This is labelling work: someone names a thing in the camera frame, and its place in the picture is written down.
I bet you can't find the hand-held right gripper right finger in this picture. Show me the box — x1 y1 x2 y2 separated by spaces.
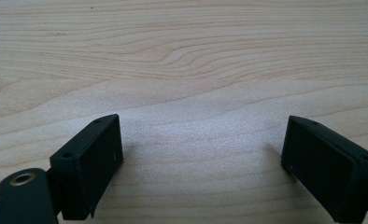
280 115 368 224

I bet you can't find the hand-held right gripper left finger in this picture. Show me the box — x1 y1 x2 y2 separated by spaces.
49 113 124 221

